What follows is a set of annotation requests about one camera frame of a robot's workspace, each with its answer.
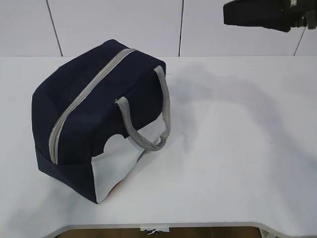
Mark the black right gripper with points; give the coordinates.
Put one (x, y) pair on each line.
(271, 14)

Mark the white tape on table edge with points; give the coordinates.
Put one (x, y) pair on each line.
(153, 230)

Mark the navy blue insulated lunch bag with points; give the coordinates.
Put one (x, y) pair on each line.
(97, 115)

